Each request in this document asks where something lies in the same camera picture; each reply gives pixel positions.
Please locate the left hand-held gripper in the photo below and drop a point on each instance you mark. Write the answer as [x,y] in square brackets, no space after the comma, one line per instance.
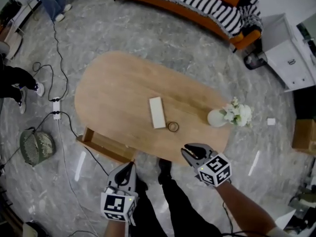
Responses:
[116,204]

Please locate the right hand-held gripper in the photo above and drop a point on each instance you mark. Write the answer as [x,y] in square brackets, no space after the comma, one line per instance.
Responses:
[214,169]

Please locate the wooden drawer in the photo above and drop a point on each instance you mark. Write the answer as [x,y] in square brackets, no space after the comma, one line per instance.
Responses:
[106,144]

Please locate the white rectangular box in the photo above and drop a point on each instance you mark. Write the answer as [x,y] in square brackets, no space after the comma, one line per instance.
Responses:
[157,112]

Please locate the person's right forearm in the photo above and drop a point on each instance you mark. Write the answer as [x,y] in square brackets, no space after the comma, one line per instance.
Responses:
[244,206]

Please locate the person's left forearm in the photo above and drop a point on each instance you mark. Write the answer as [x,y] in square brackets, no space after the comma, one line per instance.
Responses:
[114,228]

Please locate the wooden coffee table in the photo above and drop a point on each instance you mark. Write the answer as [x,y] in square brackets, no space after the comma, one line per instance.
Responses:
[118,88]

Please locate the person's left black shoe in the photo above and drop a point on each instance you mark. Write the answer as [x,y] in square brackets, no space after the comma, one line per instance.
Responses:
[142,185]

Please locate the person's black shoe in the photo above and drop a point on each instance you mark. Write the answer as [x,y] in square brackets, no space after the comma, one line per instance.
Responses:
[165,170]
[142,185]

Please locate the person's right black shoe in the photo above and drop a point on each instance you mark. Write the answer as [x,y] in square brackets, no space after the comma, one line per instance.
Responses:
[165,170]

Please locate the white vase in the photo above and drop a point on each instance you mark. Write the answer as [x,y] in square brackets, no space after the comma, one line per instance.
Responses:
[216,118]

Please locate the person's black trousers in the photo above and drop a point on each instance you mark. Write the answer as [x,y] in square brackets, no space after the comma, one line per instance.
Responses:
[177,201]

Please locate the white paper sheet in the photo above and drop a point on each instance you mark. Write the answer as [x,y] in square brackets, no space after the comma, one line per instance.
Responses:
[271,121]

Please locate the green slatted basket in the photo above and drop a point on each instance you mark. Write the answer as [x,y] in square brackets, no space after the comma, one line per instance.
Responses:
[37,147]

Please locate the white power strip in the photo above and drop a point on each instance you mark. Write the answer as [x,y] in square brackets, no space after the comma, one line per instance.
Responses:
[56,107]

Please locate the cardboard box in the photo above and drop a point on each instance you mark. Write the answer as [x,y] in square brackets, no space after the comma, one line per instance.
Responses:
[304,137]

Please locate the person's white shirt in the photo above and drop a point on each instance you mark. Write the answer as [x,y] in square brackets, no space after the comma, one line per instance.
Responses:
[280,233]

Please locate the dark cabinet white top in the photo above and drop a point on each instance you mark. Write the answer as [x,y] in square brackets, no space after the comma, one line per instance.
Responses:
[306,105]

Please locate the white vanity cabinet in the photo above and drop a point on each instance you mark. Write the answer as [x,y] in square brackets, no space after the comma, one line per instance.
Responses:
[284,53]

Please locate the black white striped blanket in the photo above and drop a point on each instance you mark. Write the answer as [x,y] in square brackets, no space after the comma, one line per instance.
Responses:
[209,6]

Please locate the orange sofa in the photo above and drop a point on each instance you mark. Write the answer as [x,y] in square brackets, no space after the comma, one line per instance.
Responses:
[172,6]

